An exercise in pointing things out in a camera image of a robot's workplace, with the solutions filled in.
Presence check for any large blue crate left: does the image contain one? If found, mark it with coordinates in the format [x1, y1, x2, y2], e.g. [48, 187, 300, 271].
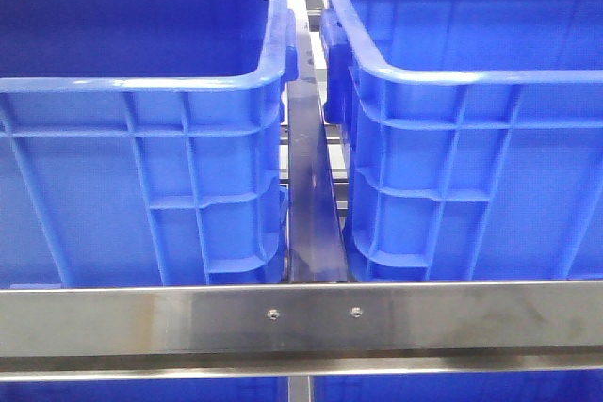
[1, 0, 298, 289]

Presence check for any large blue crate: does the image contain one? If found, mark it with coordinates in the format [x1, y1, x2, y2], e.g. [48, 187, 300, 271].
[322, 0, 602, 282]
[1, 0, 298, 289]

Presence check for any large blue crate right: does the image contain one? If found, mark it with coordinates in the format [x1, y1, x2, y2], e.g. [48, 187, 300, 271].
[322, 0, 602, 282]

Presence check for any blue crate lower left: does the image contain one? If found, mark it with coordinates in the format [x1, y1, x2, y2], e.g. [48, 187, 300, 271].
[1, 378, 287, 401]

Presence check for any blue crate lower right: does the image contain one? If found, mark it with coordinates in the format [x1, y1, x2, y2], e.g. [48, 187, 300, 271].
[314, 370, 602, 401]

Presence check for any left rail screw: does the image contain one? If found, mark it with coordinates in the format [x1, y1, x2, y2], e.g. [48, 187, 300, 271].
[267, 309, 280, 320]

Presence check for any rail screw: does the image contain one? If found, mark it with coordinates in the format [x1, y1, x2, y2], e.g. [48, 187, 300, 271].
[350, 307, 363, 318]
[267, 309, 280, 320]

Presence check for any right rail screw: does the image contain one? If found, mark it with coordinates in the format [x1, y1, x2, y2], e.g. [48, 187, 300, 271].
[350, 307, 363, 318]

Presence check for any steel front rack rail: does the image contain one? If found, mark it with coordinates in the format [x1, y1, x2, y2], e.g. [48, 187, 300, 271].
[1, 281, 602, 381]

